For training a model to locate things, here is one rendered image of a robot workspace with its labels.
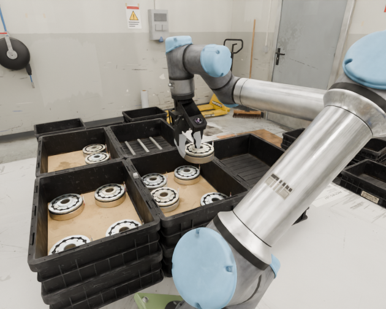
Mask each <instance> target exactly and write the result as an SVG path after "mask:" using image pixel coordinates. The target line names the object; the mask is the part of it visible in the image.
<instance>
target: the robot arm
mask: <svg viewBox="0 0 386 309"><path fill-rule="evenodd" d="M165 51H166V52H165V55H166V58H167V68H168V78H169V84H168V86H169V87H170V92H171V96H172V99H173V101H174V107H175V108H173V109H171V110H168V115H169V121H170V116H171V119H172V122H171V121H170V126H172V127H173V129H174V130H173V136H174V142H175V145H176V146H177V148H178V151H179V153H180V155H181V156H182V157H183V158H184V157H185V155H186V152H185V149H186V146H185V142H186V138H187V137H186V136H185V135H184V134H183V133H182V131H183V132H184V133H186V131H190V130H192V132H191V138H192V140H193V141H194V145H195V148H197V149H200V146H201V142H202V138H203V130H204V129H206V126H207V121H206V119H205V118H204V116H203V115H202V113H201V111H200V110H199V108H198V107H197V105H196V104H195V102H194V100H193V99H192V98H193V97H194V96H195V93H194V91H195V81H194V74H197V75H200V76H201V77H202V78H203V80H204V81H205V83H206V84H207V85H208V86H209V87H210V89H211V90H212V92H213V93H214V94H215V95H216V97H217V99H218V101H219V102H220V103H222V104H223V105H224V106H225V107H228V108H232V107H236V106H238V105H243V106H247V107H252V108H255V109H260V110H265V111H268V112H273V113H278V114H281V115H286V116H291V117H294V118H299V119H302V120H308V121H312V122H311V123H310V125H309V126H308V127H307V128H306V129H305V130H304V131H303V132H302V133H301V134H300V135H299V137H298V138H297V139H296V140H295V141H294V143H293V144H291V146H290V147H289V148H288V149H287V150H286V151H285V152H284V153H283V155H282V156H281V157H280V158H279V159H278V160H277V161H276V162H275V163H274V164H273V166H272V167H271V168H270V169H269V170H268V171H267V173H266V174H265V175H264V176H263V177H262V178H261V179H260V180H259V181H258V182H257V184H256V185H255V186H254V187H253V188H252V189H251V190H250V192H248V193H247V195H246V196H245V197H244V198H243V199H242V200H241V202H240V203H239V204H238V205H237V206H236V207H235V208H234V209H233V210H232V211H230V212H219V213H218V214H217V215H216V216H215V217H214V218H213V219H212V220H211V222H210V223H209V224H208V225H207V226H206V227H200V228H197V229H193V230H191V231H189V232H187V233H186V234H184V235H183V236H182V237H181V239H180V240H179V242H178V243H177V245H176V247H175V250H174V252H173V257H172V262H173V264H172V276H173V280H174V284H175V286H176V288H177V290H178V292H179V294H180V296H181V297H182V298H183V299H184V300H182V301H181V302H180V303H179V304H178V305H177V306H176V308H175V309H255V308H256V306H257V305H258V303H259V302H260V300H261V298H262V297H263V295H264V294H265V292H266V291H267V289H268V287H269V286H270V284H271V282H272V281H273V279H275V278H276V277H277V273H278V271H279V269H280V267H281V263H280V261H279V259H278V258H276V257H275V256H274V255H273V254H271V247H272V246H273V245H274V244H275V243H276V242H277V241H278V240H279V239H280V238H281V237H282V235H283V234H284V233H285V232H286V231H287V230H288V228H289V227H290V226H291V225H292V224H293V223H294V222H295V221H296V220H297V219H298V218H299V217H300V216H301V214H302V213H303V212H304V211H305V210H306V209H307V208H308V207H309V206H310V205H311V204H312V203H313V202H314V200H315V199H316V198H317V197H318V196H319V195H320V194H321V192H322V191H323V190H324V189H325V188H326V187H327V186H328V185H329V184H330V183H331V182H332V181H333V179H334V178H335V177H336V176H337V175H338V174H339V173H340V171H342V170H343V168H345V166H347V164H348V163H349V162H350V161H351V160H352V159H353V157H354V156H355V155H356V154H357V153H358V152H359V151H360V150H361V149H362V148H363V147H364V146H365V145H366V143H367V142H368V141H369V140H370V139H372V138H384V137H386V30H384V31H376V32H373V33H371V34H368V35H366V36H364V37H362V38H361V39H359V40H358V41H356V42H355V43H354V44H353V45H352V46H351V47H350V48H349V49H348V51H347V53H346V55H345V57H344V61H343V63H342V68H343V73H342V74H341V76H340V77H339V78H338V79H337V80H336V81H335V82H334V84H332V86H331V87H330V88H329V89H328V90H320V89H315V88H308V87H303V86H295V85H287V84H283V83H275V82H267V81H262V80H254V79H250V78H241V77H235V76H234V75H233V74H232V71H231V70H230V68H231V65H232V59H231V57H230V56H231V52H230V50H229V49H228V48H227V47H226V46H223V45H216V44H208V45H194V44H192V39H191V37H190V36H174V37H168V38H166V40H165ZM173 110H174V111H173Z"/></svg>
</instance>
